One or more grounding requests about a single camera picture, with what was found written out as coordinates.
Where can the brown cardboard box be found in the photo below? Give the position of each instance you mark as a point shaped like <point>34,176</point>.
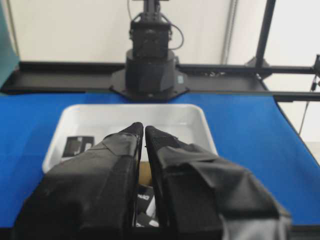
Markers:
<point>145,174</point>

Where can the blue table cloth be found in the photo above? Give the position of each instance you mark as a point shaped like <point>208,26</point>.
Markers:
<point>248,130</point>

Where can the white plastic tray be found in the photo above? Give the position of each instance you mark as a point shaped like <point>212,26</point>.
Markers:
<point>187,122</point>

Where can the black white small box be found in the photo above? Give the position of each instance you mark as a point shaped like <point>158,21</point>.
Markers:
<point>146,208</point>

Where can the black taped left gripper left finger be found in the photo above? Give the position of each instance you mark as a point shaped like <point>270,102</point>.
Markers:
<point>91,196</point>

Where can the black white box in tray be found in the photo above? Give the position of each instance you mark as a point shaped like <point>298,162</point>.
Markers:
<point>76,145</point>

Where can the black aluminium frame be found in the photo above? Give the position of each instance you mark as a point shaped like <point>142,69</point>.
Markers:
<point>30,77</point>

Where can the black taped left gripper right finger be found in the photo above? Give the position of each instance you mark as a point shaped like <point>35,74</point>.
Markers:
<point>202,196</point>

